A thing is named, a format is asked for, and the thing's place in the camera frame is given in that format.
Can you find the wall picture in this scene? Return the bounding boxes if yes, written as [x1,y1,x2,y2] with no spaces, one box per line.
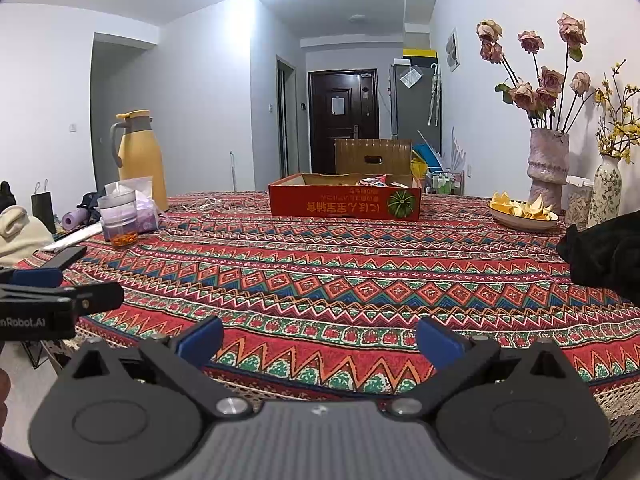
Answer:
[446,27,461,72]

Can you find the pink ceramic vase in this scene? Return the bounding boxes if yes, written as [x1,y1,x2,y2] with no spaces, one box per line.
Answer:
[527,127,571,213]

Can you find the brown cardboard box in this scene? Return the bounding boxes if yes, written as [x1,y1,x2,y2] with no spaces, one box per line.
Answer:
[335,138,412,175]

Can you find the floral white vase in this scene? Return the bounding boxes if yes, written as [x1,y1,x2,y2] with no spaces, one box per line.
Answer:
[587,155,622,228]

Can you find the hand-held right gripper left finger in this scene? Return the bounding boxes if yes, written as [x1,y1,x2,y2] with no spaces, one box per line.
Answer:
[64,316,253,421]

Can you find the clear plastic jar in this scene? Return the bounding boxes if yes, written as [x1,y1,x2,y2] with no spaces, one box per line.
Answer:
[97,191,140,248]

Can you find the grey refrigerator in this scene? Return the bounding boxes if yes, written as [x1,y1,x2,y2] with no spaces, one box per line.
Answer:
[390,62,442,151]

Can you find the wire rack with bottles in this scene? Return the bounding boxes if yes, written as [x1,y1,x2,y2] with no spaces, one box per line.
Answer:
[425,170,466,196]

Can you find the dark entrance door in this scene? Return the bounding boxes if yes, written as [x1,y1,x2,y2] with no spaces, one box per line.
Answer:
[308,69,379,173]

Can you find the white paper roll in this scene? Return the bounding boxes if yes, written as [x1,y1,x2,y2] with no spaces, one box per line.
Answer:
[42,222,103,253]

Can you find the red cardboard box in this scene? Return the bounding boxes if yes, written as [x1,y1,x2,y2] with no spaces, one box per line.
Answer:
[267,172,422,222]

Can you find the white folded umbrella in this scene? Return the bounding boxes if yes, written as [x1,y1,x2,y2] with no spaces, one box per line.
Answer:
[427,64,442,127]

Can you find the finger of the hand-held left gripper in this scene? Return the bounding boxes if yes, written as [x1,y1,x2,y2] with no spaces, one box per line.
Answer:
[0,282,125,317]
[0,246,87,288]

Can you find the plate of orange peels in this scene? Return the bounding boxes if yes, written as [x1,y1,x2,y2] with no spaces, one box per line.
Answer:
[490,191,558,221]

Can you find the black cloth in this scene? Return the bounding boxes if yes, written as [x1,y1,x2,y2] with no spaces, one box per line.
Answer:
[556,210,640,306]

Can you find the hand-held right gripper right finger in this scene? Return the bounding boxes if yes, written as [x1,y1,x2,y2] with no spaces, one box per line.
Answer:
[387,316,571,421]

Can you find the yellow thermos jug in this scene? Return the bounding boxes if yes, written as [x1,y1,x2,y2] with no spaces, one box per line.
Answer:
[110,110,169,213]

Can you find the dried pink roses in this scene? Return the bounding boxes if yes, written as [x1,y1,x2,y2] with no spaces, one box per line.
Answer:
[476,12,592,133]

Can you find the purple tissue plastic bag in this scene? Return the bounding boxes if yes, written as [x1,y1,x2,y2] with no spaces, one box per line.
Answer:
[105,176,166,235]

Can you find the dark backpack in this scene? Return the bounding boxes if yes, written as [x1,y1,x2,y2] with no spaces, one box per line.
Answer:
[77,191,108,218]

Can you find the black paper bag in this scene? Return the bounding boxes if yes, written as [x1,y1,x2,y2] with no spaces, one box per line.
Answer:
[31,180,57,233]

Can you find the yellow flower branches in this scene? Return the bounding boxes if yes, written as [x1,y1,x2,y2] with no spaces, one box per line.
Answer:
[595,62,640,163]

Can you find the grey interior door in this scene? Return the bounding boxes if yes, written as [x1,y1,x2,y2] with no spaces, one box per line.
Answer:
[276,57,296,178]

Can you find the beige plush cloth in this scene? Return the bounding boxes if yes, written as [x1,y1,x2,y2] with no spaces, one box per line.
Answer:
[0,206,53,268]

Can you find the blue plastic board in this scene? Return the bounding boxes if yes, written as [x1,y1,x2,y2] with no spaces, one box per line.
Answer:
[412,142,443,171]

